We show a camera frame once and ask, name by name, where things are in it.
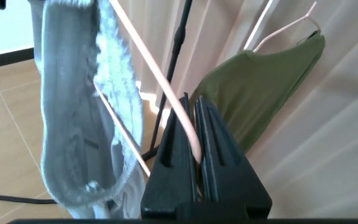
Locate beige curtain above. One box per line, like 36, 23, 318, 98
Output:
116, 0, 358, 219

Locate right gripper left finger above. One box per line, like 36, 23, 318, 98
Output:
140, 91, 200, 219

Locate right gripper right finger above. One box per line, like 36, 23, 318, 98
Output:
194, 95, 273, 219

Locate black clothes rack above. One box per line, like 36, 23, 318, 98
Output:
140, 0, 194, 162

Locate pink clothes hanger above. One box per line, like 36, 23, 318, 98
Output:
92, 0, 203, 178
252, 1, 322, 53

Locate green long-sleeved shirt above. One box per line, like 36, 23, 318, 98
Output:
188, 30, 326, 153

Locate black cable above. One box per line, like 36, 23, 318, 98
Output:
0, 192, 57, 205

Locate pale grey garment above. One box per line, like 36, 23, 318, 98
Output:
28, 0, 147, 220

